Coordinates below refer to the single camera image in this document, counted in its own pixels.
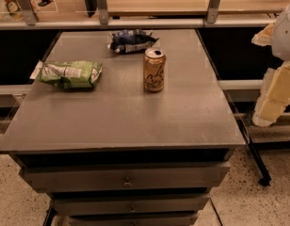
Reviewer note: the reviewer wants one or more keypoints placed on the black metal leg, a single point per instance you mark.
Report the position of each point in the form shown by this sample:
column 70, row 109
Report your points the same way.
column 266, row 179

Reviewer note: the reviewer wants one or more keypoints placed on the grey drawer cabinet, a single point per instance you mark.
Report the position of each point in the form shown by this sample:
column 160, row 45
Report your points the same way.
column 119, row 123

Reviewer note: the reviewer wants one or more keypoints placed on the orange snack package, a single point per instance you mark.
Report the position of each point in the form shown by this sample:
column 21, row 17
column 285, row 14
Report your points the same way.
column 17, row 10

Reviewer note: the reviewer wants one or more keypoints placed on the blue chip bag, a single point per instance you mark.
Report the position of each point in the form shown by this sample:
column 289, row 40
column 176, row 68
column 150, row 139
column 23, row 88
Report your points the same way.
column 131, row 40

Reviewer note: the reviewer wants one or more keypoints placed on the top drawer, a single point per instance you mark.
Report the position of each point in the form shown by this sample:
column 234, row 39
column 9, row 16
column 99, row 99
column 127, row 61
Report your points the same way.
column 82, row 179

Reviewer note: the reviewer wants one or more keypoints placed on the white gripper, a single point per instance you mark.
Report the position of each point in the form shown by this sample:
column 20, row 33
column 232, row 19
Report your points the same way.
column 285, row 35

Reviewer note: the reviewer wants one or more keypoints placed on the wooden shelf with brackets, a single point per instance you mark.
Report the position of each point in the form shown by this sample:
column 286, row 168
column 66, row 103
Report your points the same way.
column 118, row 14

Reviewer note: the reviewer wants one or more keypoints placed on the orange La Croix can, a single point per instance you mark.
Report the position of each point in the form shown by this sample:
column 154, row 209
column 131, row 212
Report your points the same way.
column 154, row 61

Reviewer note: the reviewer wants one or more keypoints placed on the green chip bag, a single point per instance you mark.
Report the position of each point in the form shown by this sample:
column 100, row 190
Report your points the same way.
column 79, row 74

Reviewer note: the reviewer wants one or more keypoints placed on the small black object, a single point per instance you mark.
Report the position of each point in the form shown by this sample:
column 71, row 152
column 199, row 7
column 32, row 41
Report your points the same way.
column 44, row 3

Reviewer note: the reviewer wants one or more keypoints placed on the drawer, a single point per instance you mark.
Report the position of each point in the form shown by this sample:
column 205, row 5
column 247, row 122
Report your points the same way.
column 131, row 204
column 159, row 219
column 82, row 179

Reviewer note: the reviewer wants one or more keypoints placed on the bottom drawer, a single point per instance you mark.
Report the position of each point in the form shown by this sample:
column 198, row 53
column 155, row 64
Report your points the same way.
column 159, row 219

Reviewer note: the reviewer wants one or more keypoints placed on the middle drawer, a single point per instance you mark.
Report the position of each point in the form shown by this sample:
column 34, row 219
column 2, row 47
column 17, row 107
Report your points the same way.
column 131, row 204

